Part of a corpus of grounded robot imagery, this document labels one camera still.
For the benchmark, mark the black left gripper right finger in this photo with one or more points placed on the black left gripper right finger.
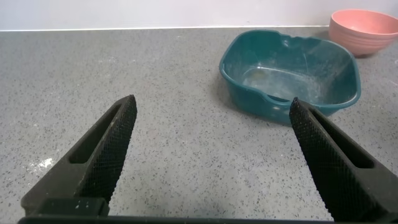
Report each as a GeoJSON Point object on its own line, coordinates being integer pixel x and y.
{"type": "Point", "coordinates": [339, 174]}

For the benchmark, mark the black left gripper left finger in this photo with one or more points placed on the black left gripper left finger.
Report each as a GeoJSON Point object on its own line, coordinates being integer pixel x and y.
{"type": "Point", "coordinates": [93, 168]}

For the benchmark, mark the teal plastic tray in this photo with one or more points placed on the teal plastic tray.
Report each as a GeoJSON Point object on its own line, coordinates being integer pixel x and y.
{"type": "Point", "coordinates": [248, 99]}

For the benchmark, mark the pink plastic bowl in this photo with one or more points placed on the pink plastic bowl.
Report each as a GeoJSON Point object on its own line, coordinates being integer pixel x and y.
{"type": "Point", "coordinates": [357, 36]}

